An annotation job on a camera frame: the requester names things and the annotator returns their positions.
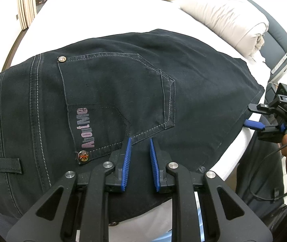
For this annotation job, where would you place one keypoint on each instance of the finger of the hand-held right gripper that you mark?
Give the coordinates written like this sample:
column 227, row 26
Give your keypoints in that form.
column 258, row 108
column 253, row 124

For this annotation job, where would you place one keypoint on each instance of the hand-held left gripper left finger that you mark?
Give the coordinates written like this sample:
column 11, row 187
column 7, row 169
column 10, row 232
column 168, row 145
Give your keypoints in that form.
column 125, row 163

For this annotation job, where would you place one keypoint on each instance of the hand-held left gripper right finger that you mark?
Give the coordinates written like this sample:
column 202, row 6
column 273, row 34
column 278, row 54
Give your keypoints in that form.
column 154, row 163

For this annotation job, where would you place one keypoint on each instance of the black pants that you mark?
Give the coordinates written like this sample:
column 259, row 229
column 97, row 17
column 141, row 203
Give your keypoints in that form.
column 108, row 80

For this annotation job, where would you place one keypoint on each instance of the person's dark trousers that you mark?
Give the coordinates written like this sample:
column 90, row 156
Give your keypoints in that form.
column 267, row 179

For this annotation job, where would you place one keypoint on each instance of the grey headboard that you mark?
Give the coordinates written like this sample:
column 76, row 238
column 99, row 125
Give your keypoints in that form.
column 279, row 37

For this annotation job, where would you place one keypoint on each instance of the rolled beige duvet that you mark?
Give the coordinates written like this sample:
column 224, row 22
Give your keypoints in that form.
column 224, row 17

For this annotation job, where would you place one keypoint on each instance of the person's black glossy jacket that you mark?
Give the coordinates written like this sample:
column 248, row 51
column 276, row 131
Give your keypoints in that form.
column 284, row 221

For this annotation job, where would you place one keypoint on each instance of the bed with white sheet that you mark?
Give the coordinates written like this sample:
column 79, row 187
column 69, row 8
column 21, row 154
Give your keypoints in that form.
column 108, row 12

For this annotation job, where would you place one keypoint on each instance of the beige curtain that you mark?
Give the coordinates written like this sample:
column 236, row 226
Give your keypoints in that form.
column 27, row 2

